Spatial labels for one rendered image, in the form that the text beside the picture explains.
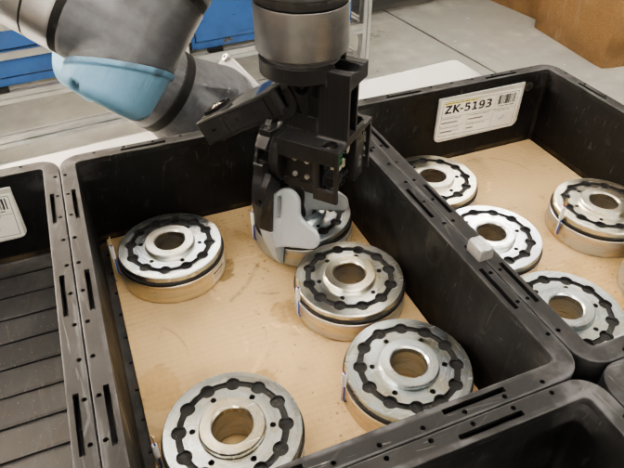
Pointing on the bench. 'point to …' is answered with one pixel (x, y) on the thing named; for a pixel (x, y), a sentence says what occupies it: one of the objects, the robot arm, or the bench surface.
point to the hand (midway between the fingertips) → (286, 235)
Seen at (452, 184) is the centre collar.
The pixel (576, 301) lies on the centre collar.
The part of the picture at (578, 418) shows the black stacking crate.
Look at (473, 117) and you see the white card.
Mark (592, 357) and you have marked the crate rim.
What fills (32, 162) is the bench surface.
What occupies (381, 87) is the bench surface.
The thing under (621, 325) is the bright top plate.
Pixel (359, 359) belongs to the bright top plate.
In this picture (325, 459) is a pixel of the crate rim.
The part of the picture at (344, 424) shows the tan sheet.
